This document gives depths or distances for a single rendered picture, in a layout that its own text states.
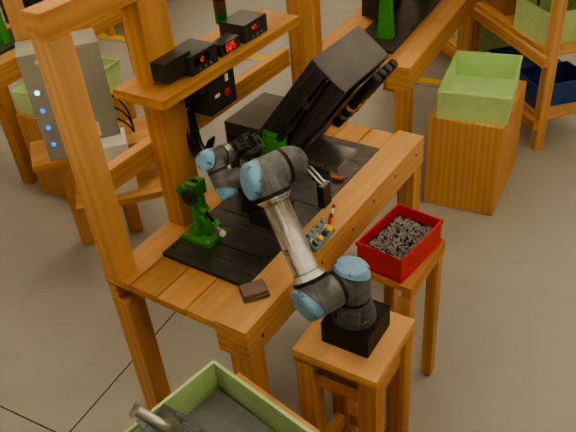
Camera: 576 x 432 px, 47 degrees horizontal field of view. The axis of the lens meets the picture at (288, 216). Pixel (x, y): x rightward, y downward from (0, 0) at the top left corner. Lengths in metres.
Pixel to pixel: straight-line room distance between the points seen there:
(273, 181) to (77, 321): 2.13
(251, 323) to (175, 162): 0.76
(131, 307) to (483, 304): 1.89
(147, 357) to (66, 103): 1.22
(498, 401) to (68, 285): 2.47
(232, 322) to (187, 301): 0.23
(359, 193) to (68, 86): 1.32
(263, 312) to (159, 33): 1.07
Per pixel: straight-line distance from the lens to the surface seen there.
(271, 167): 2.04
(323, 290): 2.08
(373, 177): 3.05
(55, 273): 4.31
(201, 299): 2.52
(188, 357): 3.55
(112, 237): 2.58
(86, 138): 2.37
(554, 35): 4.71
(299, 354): 2.34
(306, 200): 2.91
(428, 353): 3.27
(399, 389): 2.62
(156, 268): 2.71
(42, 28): 2.20
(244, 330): 2.35
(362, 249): 2.64
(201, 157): 2.41
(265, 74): 3.28
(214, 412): 2.21
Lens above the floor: 2.57
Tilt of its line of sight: 36 degrees down
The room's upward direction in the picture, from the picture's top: 5 degrees counter-clockwise
